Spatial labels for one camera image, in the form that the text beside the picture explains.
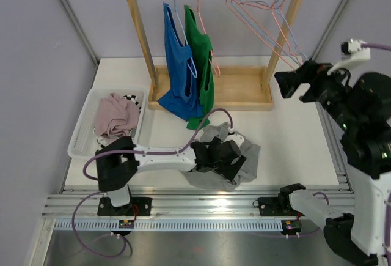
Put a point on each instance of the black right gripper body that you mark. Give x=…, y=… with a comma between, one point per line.
x=326, y=88

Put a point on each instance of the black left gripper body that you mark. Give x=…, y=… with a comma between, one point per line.
x=220, y=166

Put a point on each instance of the pink hanger of grey top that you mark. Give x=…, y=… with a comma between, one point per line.
x=266, y=20

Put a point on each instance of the grey tank top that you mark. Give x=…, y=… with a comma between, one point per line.
x=213, y=181

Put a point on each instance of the light blue hanger of pink top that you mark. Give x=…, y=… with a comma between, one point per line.
x=288, y=48

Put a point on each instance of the green tank top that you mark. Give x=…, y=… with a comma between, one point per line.
x=201, y=46

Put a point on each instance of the black white striped tank top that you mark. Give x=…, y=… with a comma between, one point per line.
x=134, y=99

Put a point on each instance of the pink tank top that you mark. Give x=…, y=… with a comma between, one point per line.
x=116, y=117

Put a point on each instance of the pink hanger of green top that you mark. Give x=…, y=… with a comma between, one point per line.
x=212, y=60

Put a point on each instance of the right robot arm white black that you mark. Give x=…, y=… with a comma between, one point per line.
x=362, y=111

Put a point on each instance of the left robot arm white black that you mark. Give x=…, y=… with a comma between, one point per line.
x=120, y=161

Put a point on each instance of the blue tank top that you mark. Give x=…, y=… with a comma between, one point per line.
x=182, y=98

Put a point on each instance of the light blue hanger left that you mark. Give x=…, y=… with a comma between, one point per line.
x=180, y=21

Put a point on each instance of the white plastic basket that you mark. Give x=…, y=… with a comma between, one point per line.
x=84, y=142

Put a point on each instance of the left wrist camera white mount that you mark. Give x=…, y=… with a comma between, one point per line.
x=234, y=136

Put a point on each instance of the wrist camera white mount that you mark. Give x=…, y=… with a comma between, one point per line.
x=353, y=54
x=234, y=136

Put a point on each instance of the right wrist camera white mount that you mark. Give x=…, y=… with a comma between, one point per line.
x=353, y=54

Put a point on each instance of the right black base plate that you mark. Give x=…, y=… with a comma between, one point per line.
x=272, y=206

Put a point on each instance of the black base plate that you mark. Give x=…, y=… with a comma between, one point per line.
x=139, y=205
x=272, y=206

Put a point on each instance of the aluminium rail frame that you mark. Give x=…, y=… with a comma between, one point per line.
x=298, y=145

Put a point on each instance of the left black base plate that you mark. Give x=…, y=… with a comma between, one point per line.
x=139, y=205

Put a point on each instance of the white slotted cable duct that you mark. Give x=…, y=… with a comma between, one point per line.
x=170, y=225

